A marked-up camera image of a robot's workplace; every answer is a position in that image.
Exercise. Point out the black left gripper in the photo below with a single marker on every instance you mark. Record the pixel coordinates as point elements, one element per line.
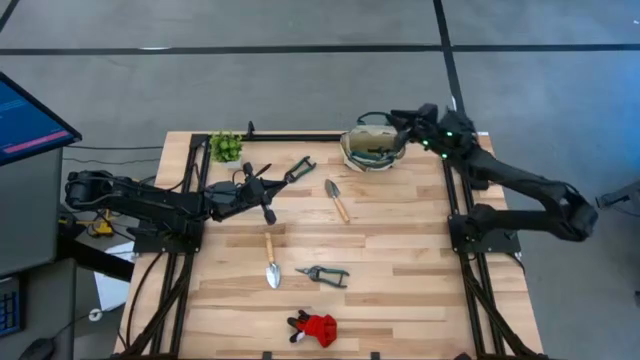
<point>245,192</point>

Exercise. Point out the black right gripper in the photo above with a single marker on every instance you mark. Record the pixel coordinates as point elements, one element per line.
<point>422,122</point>

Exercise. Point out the beige green-trimmed gardening bag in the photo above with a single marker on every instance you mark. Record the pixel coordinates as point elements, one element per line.
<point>365,165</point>

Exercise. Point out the red black gardening glove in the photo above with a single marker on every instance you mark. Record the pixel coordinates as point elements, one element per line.
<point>317,327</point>

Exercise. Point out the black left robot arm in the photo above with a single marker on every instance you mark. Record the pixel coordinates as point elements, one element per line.
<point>150,202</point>

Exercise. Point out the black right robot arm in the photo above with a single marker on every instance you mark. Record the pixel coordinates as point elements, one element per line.
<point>525,182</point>

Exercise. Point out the small green potted plant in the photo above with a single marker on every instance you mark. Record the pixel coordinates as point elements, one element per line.
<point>226,146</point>

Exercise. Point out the yellow power strip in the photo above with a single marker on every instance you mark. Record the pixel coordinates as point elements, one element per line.
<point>103,229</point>

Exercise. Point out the black desk strut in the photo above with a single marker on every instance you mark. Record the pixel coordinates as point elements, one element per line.
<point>95,260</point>

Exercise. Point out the white paper sheet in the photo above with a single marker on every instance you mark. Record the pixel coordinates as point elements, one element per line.
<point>112,295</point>

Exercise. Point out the white round plug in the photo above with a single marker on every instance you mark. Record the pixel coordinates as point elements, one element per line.
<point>95,314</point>

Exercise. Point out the black stand leg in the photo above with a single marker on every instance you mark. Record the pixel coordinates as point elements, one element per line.
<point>612,200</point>

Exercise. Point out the grey computer cabinet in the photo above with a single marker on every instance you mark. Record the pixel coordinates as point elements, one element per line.
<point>30,215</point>

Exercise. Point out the blue-screen computer monitor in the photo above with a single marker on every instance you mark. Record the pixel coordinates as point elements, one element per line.
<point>30,120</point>

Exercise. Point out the black computer mouse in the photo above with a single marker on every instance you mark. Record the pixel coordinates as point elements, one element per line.
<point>37,350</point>

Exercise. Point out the backlit black keyboard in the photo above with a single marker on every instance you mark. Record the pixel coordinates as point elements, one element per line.
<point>9,310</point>

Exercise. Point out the black aluminium table frame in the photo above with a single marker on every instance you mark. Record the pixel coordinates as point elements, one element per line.
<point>300,137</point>

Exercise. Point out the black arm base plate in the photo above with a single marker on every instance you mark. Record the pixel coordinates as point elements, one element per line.
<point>500,244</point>
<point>150,242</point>

